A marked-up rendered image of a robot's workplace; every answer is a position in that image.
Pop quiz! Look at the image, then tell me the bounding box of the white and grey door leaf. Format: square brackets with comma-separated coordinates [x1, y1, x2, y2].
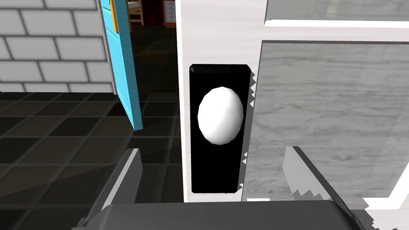
[175, 0, 409, 230]

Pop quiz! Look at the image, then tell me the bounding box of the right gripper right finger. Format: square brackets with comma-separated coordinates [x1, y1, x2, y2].
[282, 146, 358, 224]

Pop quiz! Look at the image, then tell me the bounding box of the light blue door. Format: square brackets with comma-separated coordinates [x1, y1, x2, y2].
[100, 0, 144, 131]

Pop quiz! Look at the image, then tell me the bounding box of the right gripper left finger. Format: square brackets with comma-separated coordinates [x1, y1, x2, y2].
[85, 148, 143, 222]

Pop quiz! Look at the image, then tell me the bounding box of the wooden chair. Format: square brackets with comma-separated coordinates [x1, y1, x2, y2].
[127, 0, 145, 26]

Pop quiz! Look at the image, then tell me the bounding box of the red wooden cabinet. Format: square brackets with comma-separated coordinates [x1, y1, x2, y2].
[162, 0, 177, 28]

